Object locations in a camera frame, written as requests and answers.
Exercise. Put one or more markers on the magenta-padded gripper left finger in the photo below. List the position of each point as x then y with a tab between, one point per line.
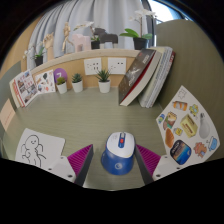
63	166

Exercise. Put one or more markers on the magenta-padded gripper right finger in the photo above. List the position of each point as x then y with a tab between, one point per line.
163	166

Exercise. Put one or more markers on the blue and white computer mouse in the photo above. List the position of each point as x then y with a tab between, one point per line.
118	156

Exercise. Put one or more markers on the white doodle-print mouse pad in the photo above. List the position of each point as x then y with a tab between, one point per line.
50	143

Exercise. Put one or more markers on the white card with colourful stickers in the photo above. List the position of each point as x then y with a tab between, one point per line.
188	126

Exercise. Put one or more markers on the beige paper card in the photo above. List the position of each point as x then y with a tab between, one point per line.
6	115

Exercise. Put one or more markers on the small plant in white pot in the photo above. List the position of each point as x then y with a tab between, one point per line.
62	88
77	86
104	86

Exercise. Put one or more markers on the white card with small pictures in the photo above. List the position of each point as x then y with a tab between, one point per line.
45	82

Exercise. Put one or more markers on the white-covered books stack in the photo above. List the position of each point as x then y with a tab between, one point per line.
158	80

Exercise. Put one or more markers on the red-spined photo magazine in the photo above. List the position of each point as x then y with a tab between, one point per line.
26	87

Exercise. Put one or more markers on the plain white book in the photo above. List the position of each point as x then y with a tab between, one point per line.
13	93

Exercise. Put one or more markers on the wooden desk back shelf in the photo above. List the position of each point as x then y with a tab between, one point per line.
75	63

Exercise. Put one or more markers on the low green divider panel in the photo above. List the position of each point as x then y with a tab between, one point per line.
8	78

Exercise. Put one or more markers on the large green divider panel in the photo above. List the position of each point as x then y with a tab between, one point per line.
200	56

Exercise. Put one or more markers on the pink horse figure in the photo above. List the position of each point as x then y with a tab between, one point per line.
81	42

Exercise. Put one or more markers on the tall white orchid, black pot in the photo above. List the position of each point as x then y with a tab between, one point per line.
140	43

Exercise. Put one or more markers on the wooden hand model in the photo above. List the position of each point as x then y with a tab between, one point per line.
49	41

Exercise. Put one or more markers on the wooden artist mannequin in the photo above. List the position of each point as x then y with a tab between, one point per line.
67	35

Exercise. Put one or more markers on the black horse figure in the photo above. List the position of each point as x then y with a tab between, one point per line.
108	38

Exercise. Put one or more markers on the white orchid behind horses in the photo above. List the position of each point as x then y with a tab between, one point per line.
87	24

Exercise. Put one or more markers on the grey curtain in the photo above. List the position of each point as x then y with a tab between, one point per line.
110	16

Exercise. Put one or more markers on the white wall socket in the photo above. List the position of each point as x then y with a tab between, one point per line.
117	65
92	66

